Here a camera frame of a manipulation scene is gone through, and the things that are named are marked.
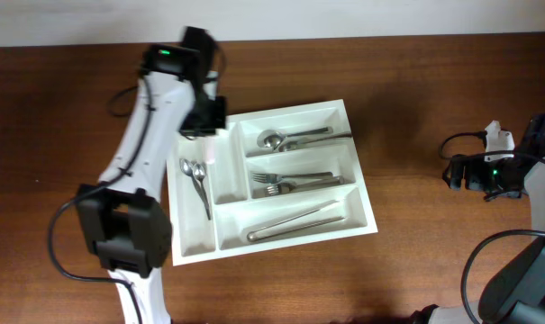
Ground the small silver teaspoon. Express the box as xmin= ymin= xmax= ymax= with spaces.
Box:
xmin=193 ymin=163 xmax=212 ymax=221
xmin=179 ymin=158 xmax=211 ymax=220

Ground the large silver spoon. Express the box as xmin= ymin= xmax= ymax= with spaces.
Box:
xmin=257 ymin=126 xmax=332 ymax=149
xmin=277 ymin=132 xmax=352 ymax=152

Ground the silver fork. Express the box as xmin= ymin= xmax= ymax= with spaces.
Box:
xmin=251 ymin=172 xmax=333 ymax=185
xmin=263 ymin=175 xmax=344 ymax=197

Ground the pink plastic knife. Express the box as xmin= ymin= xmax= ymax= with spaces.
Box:
xmin=203 ymin=137 xmax=216 ymax=165

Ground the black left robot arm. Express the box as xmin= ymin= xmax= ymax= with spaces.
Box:
xmin=74 ymin=27 xmax=226 ymax=323

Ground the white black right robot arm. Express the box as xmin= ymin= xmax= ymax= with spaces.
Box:
xmin=408 ymin=113 xmax=545 ymax=324

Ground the white plastic cutlery tray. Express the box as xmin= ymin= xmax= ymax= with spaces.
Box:
xmin=167 ymin=99 xmax=377 ymax=266

